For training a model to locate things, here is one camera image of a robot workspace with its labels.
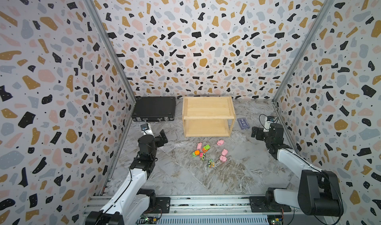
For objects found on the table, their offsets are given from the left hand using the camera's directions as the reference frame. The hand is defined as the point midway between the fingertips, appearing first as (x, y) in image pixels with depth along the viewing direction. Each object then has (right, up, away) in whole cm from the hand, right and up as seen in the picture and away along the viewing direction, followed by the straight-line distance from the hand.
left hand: (157, 132), depth 83 cm
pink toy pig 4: (+37, -17, +5) cm, 41 cm away
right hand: (+61, +1, +8) cm, 62 cm away
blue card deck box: (+55, +3, +23) cm, 60 cm away
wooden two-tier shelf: (+28, +9, +2) cm, 30 cm away
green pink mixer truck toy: (+25, -15, +7) cm, 31 cm away
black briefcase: (-12, +14, +33) cm, 38 cm away
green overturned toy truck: (+30, -19, +3) cm, 36 cm away
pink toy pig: (+23, -10, +10) cm, 27 cm away
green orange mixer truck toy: (+21, -14, +7) cm, 26 cm away
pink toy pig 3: (+39, -14, +9) cm, 42 cm away
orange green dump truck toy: (+28, -11, +9) cm, 31 cm away
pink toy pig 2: (+37, -8, +13) cm, 40 cm away
